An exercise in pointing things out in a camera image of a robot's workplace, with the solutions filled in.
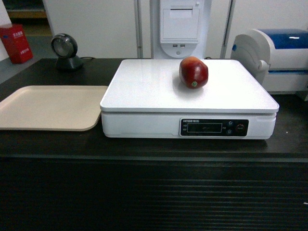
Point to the beige plastic tray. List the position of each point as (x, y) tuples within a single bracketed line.
[(54, 108)]

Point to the dark red mango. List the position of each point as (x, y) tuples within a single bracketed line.
[(193, 73)]

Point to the red fire extinguisher box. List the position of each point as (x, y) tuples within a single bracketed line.
[(15, 43)]

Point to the white checkout scale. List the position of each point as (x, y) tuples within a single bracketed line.
[(146, 99)]

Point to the white blue label printer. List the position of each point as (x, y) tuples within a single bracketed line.
[(276, 58)]

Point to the black barcode scanner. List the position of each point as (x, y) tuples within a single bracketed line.
[(65, 47)]

